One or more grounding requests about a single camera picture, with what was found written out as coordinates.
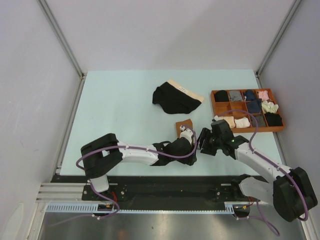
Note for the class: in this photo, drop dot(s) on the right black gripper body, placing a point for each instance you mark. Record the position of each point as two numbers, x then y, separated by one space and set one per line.
215 141

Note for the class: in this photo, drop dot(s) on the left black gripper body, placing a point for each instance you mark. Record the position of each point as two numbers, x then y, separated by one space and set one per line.
187 160

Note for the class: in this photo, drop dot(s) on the brown boxer underwear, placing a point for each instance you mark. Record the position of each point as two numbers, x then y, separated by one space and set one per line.
180 126

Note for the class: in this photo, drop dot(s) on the navy blue underwear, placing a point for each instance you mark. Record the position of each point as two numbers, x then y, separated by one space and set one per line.
254 106

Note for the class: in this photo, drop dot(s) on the black underwear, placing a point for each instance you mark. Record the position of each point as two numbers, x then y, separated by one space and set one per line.
175 99

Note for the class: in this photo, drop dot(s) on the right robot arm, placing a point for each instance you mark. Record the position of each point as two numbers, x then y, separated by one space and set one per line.
288 190

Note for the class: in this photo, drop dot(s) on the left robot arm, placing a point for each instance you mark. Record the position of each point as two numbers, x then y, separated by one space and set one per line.
103 154

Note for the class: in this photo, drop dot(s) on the rolled beige garment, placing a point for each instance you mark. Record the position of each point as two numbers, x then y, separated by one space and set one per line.
230 120

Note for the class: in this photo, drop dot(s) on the rolled white garment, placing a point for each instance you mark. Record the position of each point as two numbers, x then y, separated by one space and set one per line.
242 123

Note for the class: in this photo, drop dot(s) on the rolled black garment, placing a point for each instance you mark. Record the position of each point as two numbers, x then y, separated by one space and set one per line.
273 119
221 96

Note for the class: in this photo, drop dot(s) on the wooden compartment tray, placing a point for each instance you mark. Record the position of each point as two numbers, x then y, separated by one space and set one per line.
238 109

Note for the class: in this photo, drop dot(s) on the rolled dark grey garment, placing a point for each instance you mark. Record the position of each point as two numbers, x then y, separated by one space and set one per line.
258 120

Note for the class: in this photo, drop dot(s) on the rolled grey striped garment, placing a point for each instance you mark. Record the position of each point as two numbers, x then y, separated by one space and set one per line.
235 96

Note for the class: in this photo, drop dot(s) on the rolled navy garment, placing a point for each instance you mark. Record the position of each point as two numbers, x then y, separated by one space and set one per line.
249 95

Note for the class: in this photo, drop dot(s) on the rolled cream garment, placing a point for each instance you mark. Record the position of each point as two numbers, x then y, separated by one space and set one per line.
269 107

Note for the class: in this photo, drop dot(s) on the rolled black garment front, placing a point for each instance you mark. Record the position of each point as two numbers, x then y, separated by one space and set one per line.
273 119

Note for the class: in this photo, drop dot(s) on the rolled pink garment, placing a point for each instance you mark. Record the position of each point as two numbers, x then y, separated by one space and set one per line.
263 95

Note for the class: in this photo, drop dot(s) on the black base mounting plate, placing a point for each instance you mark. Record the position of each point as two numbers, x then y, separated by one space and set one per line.
163 191

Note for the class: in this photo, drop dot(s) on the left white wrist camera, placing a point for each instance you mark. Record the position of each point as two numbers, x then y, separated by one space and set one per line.
189 135

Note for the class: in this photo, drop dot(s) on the right aluminium frame post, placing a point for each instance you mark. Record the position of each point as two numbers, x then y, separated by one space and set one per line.
279 35

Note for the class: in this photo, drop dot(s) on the aluminium frame post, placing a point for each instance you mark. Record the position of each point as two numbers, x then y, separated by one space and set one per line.
279 35
49 15

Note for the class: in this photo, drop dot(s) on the white slotted cable duct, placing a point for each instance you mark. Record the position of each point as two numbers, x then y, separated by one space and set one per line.
102 208

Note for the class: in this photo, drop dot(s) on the left aluminium frame post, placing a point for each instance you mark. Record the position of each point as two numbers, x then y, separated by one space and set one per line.
49 15

